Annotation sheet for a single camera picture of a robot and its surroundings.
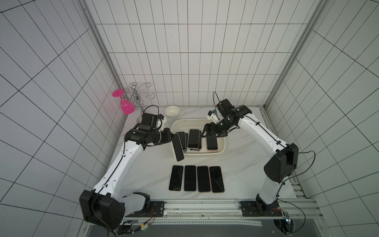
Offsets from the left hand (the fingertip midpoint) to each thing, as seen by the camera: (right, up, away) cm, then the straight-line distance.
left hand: (172, 140), depth 76 cm
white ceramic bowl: (-4, +17, +35) cm, 39 cm away
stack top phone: (+3, -1, +28) cm, 28 cm away
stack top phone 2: (+12, -3, +23) cm, 26 cm away
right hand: (+16, +1, +3) cm, 17 cm away
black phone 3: (+25, -24, +6) cm, 35 cm away
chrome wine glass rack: (-23, +22, +17) cm, 36 cm away
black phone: (+2, -22, +3) cm, 22 cm away
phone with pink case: (+17, -24, +6) cm, 30 cm away
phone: (+24, -6, +19) cm, 31 cm away
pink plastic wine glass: (-37, +20, +28) cm, 50 cm away
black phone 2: (+10, -23, +6) cm, 25 cm away
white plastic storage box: (+5, +6, +28) cm, 29 cm away
